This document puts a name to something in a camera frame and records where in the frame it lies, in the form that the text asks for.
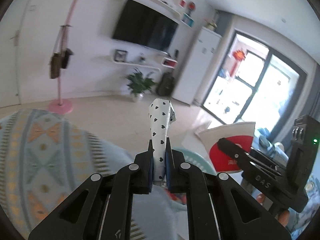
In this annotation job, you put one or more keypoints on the patterned table cloth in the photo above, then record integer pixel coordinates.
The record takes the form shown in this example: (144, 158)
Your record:
(44, 158)

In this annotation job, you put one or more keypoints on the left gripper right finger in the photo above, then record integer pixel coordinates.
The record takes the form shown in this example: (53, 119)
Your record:
(217, 206)

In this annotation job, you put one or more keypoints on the butterfly picture frame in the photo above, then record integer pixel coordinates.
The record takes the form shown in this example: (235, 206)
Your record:
(120, 55)

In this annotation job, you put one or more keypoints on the green potted plant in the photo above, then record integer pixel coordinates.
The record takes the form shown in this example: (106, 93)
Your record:
(140, 84)

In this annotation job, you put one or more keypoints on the pink coat rack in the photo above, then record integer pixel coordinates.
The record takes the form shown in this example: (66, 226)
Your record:
(60, 105)

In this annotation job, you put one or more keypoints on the red white box shelf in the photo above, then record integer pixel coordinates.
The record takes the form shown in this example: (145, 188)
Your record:
(169, 62)

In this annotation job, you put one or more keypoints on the black small hanging pouch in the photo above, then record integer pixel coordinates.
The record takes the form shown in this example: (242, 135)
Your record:
(65, 60)

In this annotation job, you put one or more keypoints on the white door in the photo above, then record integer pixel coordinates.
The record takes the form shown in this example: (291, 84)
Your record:
(10, 24)

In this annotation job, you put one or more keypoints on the brown hanging bag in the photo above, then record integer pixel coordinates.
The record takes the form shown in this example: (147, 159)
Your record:
(56, 59)

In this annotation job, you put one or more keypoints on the black wall television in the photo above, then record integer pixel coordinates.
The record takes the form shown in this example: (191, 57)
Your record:
(144, 26)

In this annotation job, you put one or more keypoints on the white red paper cup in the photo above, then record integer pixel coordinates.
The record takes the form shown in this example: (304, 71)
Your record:
(225, 143)

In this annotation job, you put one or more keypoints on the red chinese knot ornament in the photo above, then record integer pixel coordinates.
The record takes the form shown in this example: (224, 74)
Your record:
(239, 56)

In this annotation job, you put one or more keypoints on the white heart-pattern paper wrapper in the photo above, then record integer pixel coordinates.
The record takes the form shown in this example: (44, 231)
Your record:
(161, 115)

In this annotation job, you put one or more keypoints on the person's hand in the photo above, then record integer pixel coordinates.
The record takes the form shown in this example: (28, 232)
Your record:
(282, 217)

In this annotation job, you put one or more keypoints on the glass balcony door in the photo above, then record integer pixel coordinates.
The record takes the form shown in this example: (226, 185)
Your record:
(264, 89)

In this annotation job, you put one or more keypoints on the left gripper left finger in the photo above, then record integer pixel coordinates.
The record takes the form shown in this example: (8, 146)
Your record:
(101, 207)

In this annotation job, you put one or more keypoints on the white lower wall shelf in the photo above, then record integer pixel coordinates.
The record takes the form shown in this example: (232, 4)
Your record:
(137, 58)

